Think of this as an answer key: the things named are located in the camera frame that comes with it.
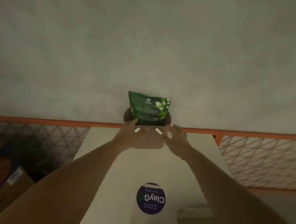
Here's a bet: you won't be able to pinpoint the person's right hand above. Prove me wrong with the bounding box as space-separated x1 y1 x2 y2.
160 124 195 160

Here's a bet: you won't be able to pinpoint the person's left hand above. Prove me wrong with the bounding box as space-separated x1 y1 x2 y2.
111 116 146 152

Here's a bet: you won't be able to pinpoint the green foil pouch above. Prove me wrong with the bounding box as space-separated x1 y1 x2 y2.
125 91 172 128

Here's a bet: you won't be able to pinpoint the person's right forearm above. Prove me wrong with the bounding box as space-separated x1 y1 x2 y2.
176 145 296 224

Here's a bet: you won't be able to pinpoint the person's left forearm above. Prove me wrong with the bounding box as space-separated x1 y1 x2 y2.
0 127 125 224

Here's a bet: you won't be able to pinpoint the brown plastic basket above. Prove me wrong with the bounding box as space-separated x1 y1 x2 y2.
120 107 173 152

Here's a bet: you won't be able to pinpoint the round purple sticker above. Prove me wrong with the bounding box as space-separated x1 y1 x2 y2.
135 181 168 217

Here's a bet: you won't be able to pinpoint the orange mesh fence panel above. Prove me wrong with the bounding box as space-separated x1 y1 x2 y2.
0 109 221 186
211 126 296 194

